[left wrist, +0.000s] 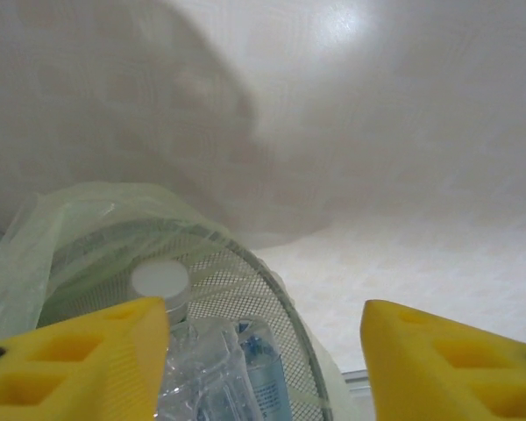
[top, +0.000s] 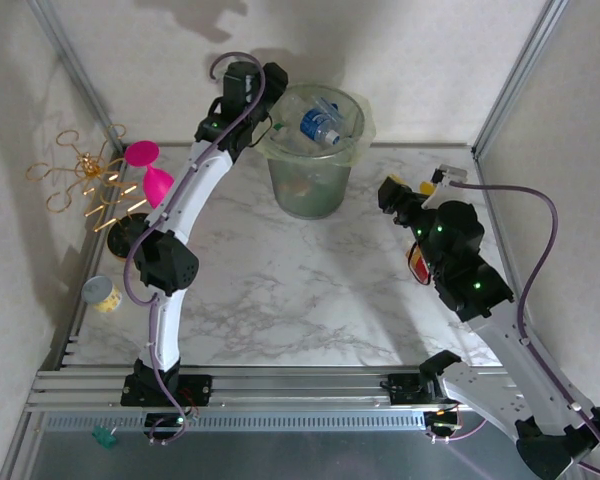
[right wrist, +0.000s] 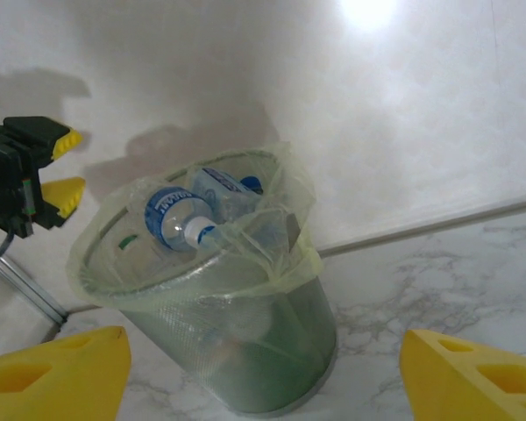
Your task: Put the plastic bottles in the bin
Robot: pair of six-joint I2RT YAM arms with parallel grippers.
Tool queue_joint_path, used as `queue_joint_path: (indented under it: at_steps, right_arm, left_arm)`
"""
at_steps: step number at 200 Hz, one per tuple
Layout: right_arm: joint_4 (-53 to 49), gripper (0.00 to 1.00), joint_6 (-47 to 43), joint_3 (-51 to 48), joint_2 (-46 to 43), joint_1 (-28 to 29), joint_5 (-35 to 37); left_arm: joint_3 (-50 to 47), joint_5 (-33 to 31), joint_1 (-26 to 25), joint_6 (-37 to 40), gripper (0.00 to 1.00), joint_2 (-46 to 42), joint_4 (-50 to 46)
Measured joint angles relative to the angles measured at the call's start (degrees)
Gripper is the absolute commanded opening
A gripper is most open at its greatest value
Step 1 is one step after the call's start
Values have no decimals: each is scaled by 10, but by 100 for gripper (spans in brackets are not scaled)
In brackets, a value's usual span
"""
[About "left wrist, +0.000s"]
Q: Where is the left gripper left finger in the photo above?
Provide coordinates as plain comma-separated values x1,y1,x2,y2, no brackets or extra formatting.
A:
0,296,173,421

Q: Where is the blue label bottle white cap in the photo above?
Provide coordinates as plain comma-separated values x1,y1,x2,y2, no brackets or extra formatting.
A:
130,258,295,421

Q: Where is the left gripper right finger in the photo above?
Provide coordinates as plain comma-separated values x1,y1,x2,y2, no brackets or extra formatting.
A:
361,299,526,421

